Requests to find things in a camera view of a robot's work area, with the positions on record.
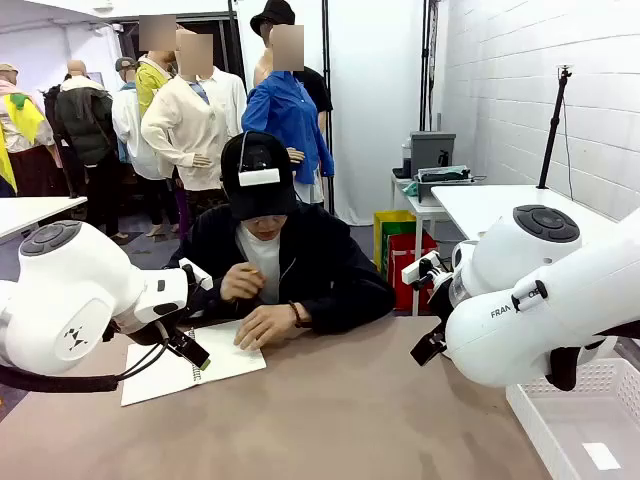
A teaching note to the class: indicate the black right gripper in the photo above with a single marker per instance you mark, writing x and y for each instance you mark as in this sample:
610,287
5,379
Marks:
442,300

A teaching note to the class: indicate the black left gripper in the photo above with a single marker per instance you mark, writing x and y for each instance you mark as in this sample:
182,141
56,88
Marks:
145,332

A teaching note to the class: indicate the white spiral notebook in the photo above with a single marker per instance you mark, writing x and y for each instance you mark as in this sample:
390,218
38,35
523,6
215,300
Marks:
225,367

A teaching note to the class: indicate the person's left forearm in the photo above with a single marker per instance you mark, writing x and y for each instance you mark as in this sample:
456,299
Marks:
350,312

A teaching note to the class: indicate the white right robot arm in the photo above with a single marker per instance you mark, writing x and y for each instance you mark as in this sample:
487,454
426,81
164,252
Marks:
500,340

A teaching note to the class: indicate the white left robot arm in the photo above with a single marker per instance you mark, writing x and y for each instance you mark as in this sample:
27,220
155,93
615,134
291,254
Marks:
60,300

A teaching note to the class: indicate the person's right forearm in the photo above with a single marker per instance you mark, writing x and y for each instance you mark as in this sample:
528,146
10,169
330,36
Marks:
210,300

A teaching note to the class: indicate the person's left hand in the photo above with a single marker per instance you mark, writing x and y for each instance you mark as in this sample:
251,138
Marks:
267,325

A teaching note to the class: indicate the person's right hand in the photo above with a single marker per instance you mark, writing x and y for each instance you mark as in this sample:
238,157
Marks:
242,284

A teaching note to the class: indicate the red shopping bag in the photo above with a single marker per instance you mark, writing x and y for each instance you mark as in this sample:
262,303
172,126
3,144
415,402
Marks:
402,280

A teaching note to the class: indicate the yellow shopping bag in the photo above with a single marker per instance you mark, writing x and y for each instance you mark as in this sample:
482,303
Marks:
387,225

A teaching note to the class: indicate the small white side table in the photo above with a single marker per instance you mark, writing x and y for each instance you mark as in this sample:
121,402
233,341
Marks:
417,210

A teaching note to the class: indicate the person in black jacket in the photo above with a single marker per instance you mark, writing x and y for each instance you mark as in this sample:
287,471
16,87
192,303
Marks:
320,260

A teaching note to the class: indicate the white table with tripod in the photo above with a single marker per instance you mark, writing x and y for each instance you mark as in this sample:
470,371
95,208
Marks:
480,205

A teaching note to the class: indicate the white perforated plastic basket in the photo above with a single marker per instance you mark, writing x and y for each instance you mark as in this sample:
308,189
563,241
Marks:
575,425

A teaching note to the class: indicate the black cap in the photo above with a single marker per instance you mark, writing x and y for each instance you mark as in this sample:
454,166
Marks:
260,190

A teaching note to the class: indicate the grey box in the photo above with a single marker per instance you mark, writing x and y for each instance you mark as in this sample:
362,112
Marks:
432,150

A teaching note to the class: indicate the white label in basket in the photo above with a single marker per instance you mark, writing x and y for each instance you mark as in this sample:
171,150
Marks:
601,456

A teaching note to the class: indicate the white table near mannequins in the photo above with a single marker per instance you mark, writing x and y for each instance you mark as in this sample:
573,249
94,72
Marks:
30,212

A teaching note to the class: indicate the mannequin in white shirt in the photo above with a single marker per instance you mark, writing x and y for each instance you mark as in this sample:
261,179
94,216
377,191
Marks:
131,130

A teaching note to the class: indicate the mannequin in black puffer jacket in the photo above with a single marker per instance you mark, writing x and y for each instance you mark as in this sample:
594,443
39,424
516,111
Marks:
82,125

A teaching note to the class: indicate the black tripod on table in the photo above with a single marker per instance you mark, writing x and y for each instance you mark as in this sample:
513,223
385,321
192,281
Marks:
552,125

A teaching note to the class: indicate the mannequin in yellow shirt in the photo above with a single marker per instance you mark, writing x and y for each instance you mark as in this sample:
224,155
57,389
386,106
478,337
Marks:
150,82

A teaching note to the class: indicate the mannequin with yellow scarf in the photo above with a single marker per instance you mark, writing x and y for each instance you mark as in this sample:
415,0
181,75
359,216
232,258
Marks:
22,120

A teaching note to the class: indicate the black bucket hat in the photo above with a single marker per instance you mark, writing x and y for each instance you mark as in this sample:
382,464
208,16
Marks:
272,15

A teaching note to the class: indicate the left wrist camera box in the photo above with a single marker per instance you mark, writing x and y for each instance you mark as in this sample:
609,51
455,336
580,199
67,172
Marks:
197,272

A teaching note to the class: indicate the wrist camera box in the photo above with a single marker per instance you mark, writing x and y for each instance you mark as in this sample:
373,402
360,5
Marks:
197,272
420,269

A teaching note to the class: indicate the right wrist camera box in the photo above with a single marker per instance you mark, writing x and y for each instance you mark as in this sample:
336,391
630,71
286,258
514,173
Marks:
420,269

